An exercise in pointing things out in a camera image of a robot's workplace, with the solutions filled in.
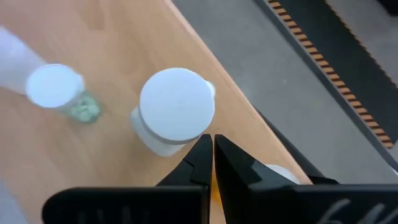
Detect clear bottle green pills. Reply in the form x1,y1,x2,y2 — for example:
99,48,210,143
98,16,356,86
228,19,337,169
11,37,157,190
25,63,103,124

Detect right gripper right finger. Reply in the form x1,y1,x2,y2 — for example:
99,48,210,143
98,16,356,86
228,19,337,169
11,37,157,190
214,134,398,224

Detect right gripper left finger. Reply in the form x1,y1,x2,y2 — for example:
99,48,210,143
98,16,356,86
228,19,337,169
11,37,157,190
42,134,214,224

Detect plain white pill bottle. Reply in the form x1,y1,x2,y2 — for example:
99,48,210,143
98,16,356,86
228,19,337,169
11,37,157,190
130,67,216,158

